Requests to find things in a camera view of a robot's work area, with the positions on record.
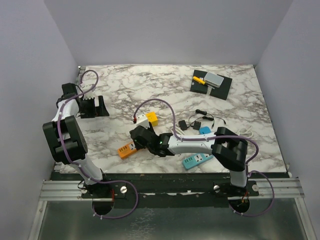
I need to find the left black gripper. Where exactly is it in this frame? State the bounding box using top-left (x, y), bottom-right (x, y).
top-left (78, 95), bottom-right (109, 119)

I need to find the orange power strip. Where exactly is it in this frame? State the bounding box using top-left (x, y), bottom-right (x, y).
top-left (117, 141), bottom-right (137, 159)

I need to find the yellow cube socket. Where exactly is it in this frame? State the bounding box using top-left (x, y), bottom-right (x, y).
top-left (146, 111), bottom-right (159, 127)

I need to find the teal power strip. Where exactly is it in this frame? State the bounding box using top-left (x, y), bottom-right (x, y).
top-left (182, 153), bottom-right (214, 170)

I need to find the white teal-strip cable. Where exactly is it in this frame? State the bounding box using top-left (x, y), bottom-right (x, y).
top-left (236, 126), bottom-right (260, 140)

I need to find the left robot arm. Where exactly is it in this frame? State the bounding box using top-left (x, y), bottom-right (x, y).
top-left (42, 83), bottom-right (111, 198)

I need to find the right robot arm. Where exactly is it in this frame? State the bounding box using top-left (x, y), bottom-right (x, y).
top-left (129, 125), bottom-right (248, 196)

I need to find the black power adapter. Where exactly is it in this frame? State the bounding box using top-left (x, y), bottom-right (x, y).
top-left (178, 120), bottom-right (189, 131)

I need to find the blue flat charger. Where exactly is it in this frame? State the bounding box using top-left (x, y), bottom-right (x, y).
top-left (198, 126), bottom-right (212, 135)

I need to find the grey rectangular box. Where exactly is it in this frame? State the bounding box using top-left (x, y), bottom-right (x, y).
top-left (203, 72), bottom-right (224, 88)

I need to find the black mat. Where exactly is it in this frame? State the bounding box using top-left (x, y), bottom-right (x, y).
top-left (190, 70), bottom-right (233, 100)

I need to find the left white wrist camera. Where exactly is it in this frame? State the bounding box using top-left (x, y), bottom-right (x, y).
top-left (81, 88), bottom-right (95, 100)

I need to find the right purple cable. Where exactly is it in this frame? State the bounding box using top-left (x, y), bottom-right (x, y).
top-left (132, 98), bottom-right (276, 220)

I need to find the black plug adapter with cable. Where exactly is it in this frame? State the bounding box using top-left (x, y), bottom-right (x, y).
top-left (187, 109), bottom-right (227, 130)

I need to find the yellow handled screwdriver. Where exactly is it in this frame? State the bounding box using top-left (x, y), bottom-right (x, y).
top-left (192, 76), bottom-right (215, 89)

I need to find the aluminium frame rail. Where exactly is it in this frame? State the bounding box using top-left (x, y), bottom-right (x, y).
top-left (39, 178), bottom-right (305, 202)

